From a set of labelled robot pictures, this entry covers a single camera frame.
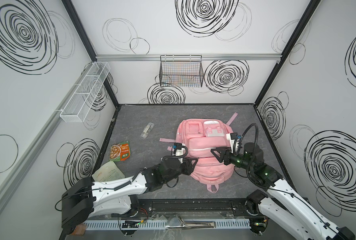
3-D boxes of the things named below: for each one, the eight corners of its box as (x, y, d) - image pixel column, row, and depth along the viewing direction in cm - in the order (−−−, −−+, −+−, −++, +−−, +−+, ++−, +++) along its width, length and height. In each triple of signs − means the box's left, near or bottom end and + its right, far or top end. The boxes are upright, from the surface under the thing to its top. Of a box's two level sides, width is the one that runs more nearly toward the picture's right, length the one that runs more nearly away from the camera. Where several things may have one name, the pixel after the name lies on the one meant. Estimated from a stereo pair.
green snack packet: (110, 163, 91) (109, 162, 89) (111, 146, 99) (109, 144, 97) (131, 158, 93) (130, 157, 91) (130, 142, 101) (129, 140, 99)
